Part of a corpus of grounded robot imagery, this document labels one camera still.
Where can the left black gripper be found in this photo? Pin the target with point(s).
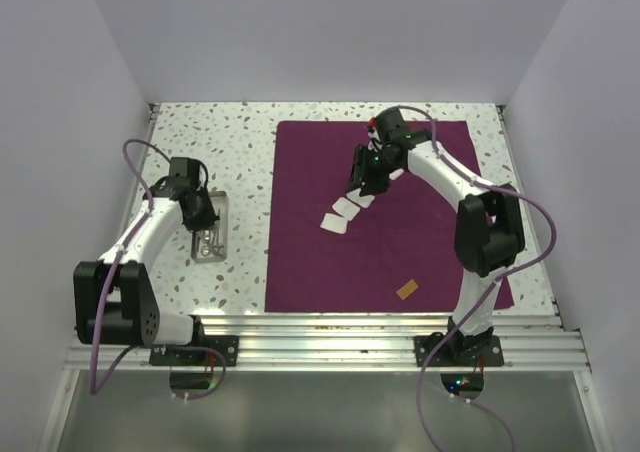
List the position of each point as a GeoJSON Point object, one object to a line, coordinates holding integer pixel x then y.
{"type": "Point", "coordinates": [208, 218]}

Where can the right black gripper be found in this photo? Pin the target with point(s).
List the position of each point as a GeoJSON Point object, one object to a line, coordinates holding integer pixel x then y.
{"type": "Point", "coordinates": [361, 173]}

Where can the steel surgical scissors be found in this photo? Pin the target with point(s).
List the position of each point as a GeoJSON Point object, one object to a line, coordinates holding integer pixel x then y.
{"type": "Point", "coordinates": [209, 243]}

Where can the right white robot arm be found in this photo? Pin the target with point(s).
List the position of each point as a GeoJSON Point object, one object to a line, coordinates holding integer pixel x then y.
{"type": "Point", "coordinates": [489, 232]}

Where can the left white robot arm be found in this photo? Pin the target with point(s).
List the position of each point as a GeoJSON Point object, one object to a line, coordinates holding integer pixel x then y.
{"type": "Point", "coordinates": [114, 299]}

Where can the white gauze pad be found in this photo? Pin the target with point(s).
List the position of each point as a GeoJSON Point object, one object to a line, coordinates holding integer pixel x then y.
{"type": "Point", "coordinates": [363, 201]}
{"type": "Point", "coordinates": [345, 208]}
{"type": "Point", "coordinates": [334, 223]}
{"type": "Point", "coordinates": [396, 174]}

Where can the metal instrument tray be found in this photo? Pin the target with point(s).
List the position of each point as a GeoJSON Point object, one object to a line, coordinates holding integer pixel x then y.
{"type": "Point", "coordinates": [220, 202]}

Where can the purple cloth mat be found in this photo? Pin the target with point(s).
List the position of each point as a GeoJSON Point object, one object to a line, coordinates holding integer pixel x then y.
{"type": "Point", "coordinates": [406, 234]}

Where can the tan adhesive bandage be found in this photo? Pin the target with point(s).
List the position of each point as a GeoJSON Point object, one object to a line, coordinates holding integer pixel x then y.
{"type": "Point", "coordinates": [407, 289]}

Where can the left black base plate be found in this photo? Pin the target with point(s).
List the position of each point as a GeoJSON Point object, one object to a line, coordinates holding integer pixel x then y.
{"type": "Point", "coordinates": [212, 350]}

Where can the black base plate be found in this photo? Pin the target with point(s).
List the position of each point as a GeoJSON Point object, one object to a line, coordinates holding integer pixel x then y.
{"type": "Point", "coordinates": [458, 352]}
{"type": "Point", "coordinates": [212, 350]}

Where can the aluminium rail frame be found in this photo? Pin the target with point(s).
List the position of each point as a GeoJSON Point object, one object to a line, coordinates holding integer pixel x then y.
{"type": "Point", "coordinates": [317, 381]}

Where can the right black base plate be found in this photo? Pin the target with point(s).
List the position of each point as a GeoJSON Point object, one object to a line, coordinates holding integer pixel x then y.
{"type": "Point", "coordinates": [458, 352]}

